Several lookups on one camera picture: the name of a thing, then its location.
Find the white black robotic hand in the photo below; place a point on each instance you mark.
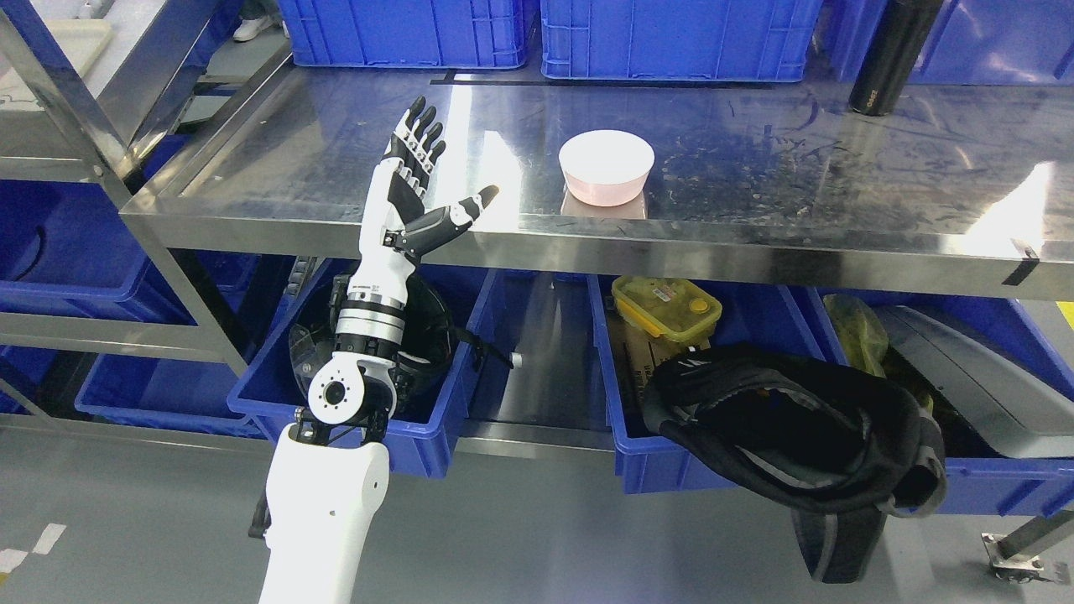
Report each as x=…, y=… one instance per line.
x=398, y=228

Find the pink ikea bowl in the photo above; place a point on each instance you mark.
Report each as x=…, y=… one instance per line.
x=606, y=168

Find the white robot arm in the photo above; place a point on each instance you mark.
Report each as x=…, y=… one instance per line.
x=330, y=470

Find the blue bin under arm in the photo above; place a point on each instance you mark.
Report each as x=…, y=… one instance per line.
x=421, y=439

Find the blue crate top middle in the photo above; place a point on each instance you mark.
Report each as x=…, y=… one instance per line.
x=742, y=41

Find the blue crate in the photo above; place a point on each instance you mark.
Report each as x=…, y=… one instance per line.
x=742, y=41
x=473, y=35

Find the stainless steel shelf rack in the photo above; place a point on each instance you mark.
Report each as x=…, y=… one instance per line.
x=963, y=190

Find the blue crate top left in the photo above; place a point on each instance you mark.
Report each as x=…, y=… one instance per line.
x=473, y=35

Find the yellow lunch box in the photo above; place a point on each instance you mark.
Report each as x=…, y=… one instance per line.
x=675, y=310

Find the blue bin far left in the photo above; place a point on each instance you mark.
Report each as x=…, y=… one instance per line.
x=66, y=252

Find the blue bin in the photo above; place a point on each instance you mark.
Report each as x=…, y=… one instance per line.
x=787, y=319
x=66, y=252

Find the blue bin middle lower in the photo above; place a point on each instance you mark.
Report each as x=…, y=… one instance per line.
x=787, y=319

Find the black bag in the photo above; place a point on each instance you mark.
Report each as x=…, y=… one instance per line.
x=842, y=449

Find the black thermos bottle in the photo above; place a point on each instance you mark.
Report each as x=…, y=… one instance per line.
x=897, y=41

